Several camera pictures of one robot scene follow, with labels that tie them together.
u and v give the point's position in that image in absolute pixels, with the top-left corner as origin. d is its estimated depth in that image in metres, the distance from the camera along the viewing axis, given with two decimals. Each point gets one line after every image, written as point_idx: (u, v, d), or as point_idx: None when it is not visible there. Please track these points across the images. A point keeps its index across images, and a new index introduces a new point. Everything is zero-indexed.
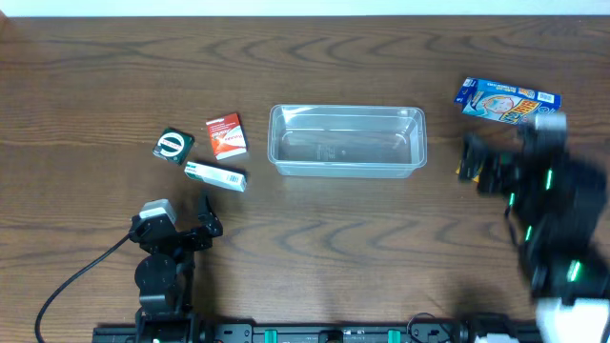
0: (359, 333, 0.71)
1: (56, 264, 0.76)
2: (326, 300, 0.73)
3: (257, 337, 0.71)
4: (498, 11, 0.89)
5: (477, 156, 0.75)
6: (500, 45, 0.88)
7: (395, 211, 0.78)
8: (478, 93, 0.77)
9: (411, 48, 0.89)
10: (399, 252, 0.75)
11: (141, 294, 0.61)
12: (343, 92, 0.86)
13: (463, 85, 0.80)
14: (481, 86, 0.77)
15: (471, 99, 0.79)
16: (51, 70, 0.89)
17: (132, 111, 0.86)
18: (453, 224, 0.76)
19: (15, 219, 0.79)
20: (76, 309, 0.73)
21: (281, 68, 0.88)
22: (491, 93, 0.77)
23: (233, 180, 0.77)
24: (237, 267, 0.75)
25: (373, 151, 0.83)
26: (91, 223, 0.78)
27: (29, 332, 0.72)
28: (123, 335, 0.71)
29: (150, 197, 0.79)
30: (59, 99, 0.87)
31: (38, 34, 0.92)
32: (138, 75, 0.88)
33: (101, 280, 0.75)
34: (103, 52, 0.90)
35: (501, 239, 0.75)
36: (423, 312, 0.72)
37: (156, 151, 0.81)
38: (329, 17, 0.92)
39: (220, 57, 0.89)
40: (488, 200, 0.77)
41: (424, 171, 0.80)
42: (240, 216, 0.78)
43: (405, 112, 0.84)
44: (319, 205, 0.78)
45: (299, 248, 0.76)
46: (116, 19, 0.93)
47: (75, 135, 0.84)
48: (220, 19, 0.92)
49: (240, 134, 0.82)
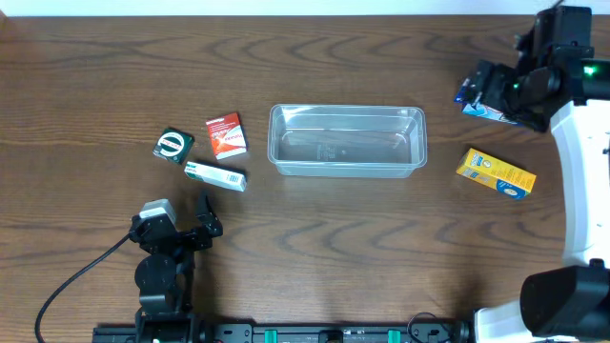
0: (359, 333, 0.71)
1: (56, 264, 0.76)
2: (326, 300, 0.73)
3: (257, 337, 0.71)
4: (498, 10, 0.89)
5: (479, 74, 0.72)
6: (500, 45, 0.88)
7: (395, 211, 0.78)
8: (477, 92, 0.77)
9: (411, 48, 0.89)
10: (399, 252, 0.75)
11: (141, 294, 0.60)
12: (343, 92, 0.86)
13: (463, 85, 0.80)
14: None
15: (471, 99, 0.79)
16: (50, 70, 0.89)
17: (132, 111, 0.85)
18: (453, 224, 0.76)
19: (15, 219, 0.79)
20: (76, 309, 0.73)
21: (281, 68, 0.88)
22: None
23: (233, 180, 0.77)
24: (237, 267, 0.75)
25: (373, 151, 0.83)
26: (91, 223, 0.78)
27: (30, 332, 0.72)
28: (124, 335, 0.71)
29: (150, 196, 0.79)
30: (58, 99, 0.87)
31: (38, 33, 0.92)
32: (138, 74, 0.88)
33: (101, 280, 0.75)
34: (103, 52, 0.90)
35: (502, 238, 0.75)
36: (422, 312, 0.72)
37: (156, 151, 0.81)
38: (329, 17, 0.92)
39: (220, 57, 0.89)
40: (488, 200, 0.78)
41: (424, 171, 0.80)
42: (240, 216, 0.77)
43: (405, 112, 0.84)
44: (319, 205, 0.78)
45: (299, 248, 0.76)
46: (115, 18, 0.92)
47: (75, 135, 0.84)
48: (220, 19, 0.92)
49: (240, 134, 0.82)
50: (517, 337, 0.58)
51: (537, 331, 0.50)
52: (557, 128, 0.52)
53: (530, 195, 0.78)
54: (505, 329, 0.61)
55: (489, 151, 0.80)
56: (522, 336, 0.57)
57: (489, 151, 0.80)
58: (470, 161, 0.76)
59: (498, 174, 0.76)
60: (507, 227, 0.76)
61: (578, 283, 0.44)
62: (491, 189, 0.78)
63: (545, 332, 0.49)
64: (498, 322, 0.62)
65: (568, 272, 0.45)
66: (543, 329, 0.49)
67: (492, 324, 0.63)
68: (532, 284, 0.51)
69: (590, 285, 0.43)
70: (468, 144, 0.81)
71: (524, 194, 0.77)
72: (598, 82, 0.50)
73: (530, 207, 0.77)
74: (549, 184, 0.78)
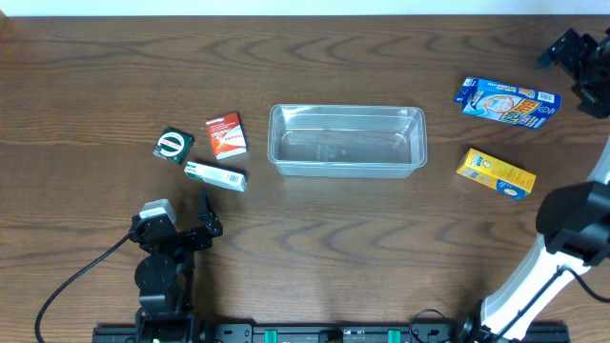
0: (359, 333, 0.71)
1: (56, 264, 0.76)
2: (326, 300, 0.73)
3: (257, 337, 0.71)
4: (498, 10, 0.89)
5: (562, 42, 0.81)
6: (500, 45, 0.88)
7: (395, 211, 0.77)
8: (477, 92, 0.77)
9: (412, 47, 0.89)
10: (400, 252, 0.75)
11: (141, 295, 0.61)
12: (343, 92, 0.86)
13: (463, 85, 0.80)
14: (480, 85, 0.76)
15: (471, 98, 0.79)
16: (50, 70, 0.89)
17: (132, 111, 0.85)
18: (453, 225, 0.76)
19: (16, 220, 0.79)
20: (77, 309, 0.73)
21: (281, 68, 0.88)
22: (490, 93, 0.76)
23: (233, 180, 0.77)
24: (237, 267, 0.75)
25: (373, 151, 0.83)
26: (91, 223, 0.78)
27: (30, 332, 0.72)
28: (124, 335, 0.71)
29: (150, 196, 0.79)
30: (59, 99, 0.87)
31: (38, 33, 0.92)
32: (138, 74, 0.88)
33: (101, 280, 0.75)
34: (103, 51, 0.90)
35: (502, 238, 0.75)
36: (422, 312, 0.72)
37: (156, 151, 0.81)
38: (329, 16, 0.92)
39: (220, 57, 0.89)
40: (488, 200, 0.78)
41: (424, 171, 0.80)
42: (240, 216, 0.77)
43: (405, 112, 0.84)
44: (320, 205, 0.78)
45: (299, 248, 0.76)
46: (115, 18, 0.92)
47: (75, 135, 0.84)
48: (220, 19, 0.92)
49: (240, 134, 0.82)
50: (528, 285, 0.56)
51: (549, 243, 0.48)
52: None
53: (530, 195, 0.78)
54: (514, 285, 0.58)
55: (489, 152, 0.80)
56: (533, 281, 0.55)
57: (488, 151, 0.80)
58: (469, 161, 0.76)
59: (498, 174, 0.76)
60: (507, 227, 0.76)
61: (590, 193, 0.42)
62: (491, 189, 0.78)
63: (557, 246, 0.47)
64: (508, 285, 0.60)
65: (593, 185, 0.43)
66: (555, 239, 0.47)
67: (502, 291, 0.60)
68: (554, 199, 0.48)
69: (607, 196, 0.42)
70: (468, 144, 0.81)
71: (524, 194, 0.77)
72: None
73: (530, 207, 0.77)
74: (550, 184, 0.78)
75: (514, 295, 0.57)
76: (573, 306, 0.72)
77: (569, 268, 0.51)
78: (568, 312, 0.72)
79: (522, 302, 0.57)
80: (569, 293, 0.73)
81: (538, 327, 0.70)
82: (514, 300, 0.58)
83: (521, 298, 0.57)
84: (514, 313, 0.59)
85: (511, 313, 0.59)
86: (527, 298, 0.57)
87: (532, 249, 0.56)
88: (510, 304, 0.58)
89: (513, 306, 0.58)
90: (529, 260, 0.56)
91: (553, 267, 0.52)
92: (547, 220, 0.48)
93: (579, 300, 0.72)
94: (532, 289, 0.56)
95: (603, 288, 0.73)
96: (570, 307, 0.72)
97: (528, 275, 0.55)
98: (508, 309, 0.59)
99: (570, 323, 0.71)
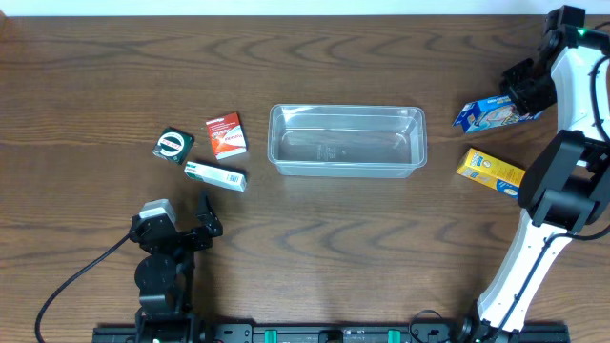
0: (359, 333, 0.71)
1: (56, 264, 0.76)
2: (326, 300, 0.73)
3: (257, 337, 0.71)
4: (499, 10, 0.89)
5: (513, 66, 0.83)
6: (501, 45, 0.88)
7: (395, 211, 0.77)
8: (482, 114, 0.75)
9: (411, 48, 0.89)
10: (400, 252, 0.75)
11: (141, 295, 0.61)
12: (343, 92, 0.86)
13: (463, 110, 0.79)
14: (482, 107, 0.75)
15: (475, 120, 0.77)
16: (50, 70, 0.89)
17: (132, 111, 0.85)
18: (453, 225, 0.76)
19: (16, 220, 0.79)
20: (76, 309, 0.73)
21: (281, 68, 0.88)
22: (494, 110, 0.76)
23: (233, 180, 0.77)
24: (238, 267, 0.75)
25: (373, 151, 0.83)
26: (91, 223, 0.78)
27: (30, 332, 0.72)
28: (124, 335, 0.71)
29: (149, 196, 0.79)
30: (58, 99, 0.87)
31: (37, 33, 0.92)
32: (138, 74, 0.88)
33: (101, 280, 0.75)
34: (102, 52, 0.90)
35: (501, 238, 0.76)
36: (422, 312, 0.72)
37: (156, 151, 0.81)
38: (329, 16, 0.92)
39: (220, 57, 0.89)
40: (488, 200, 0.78)
41: (424, 170, 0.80)
42: (240, 216, 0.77)
43: (405, 112, 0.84)
44: (320, 205, 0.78)
45: (299, 248, 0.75)
46: (115, 18, 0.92)
47: (75, 135, 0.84)
48: (220, 19, 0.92)
49: (240, 134, 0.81)
50: (519, 266, 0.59)
51: (533, 216, 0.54)
52: (556, 70, 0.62)
53: None
54: (505, 271, 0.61)
55: (489, 152, 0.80)
56: (524, 263, 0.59)
57: (489, 151, 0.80)
58: (470, 161, 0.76)
59: (498, 174, 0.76)
60: (506, 226, 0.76)
61: (562, 144, 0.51)
62: (491, 189, 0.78)
63: (542, 214, 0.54)
64: (499, 274, 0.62)
65: (554, 145, 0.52)
66: (540, 206, 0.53)
67: (495, 283, 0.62)
68: (527, 176, 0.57)
69: (573, 145, 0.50)
70: (468, 145, 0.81)
71: None
72: (586, 39, 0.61)
73: None
74: None
75: (508, 280, 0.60)
76: (572, 307, 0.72)
77: (556, 235, 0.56)
78: (568, 312, 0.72)
79: (517, 286, 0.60)
80: (569, 293, 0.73)
81: (538, 327, 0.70)
82: (508, 285, 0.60)
83: (516, 282, 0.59)
84: (510, 299, 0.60)
85: (508, 300, 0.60)
86: (520, 280, 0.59)
87: (518, 234, 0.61)
88: (505, 289, 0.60)
89: (509, 291, 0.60)
90: (517, 243, 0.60)
91: (540, 241, 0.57)
92: (527, 194, 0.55)
93: (579, 300, 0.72)
94: (524, 270, 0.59)
95: (603, 288, 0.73)
96: (570, 307, 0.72)
97: (518, 256, 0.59)
98: (505, 295, 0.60)
99: (570, 323, 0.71)
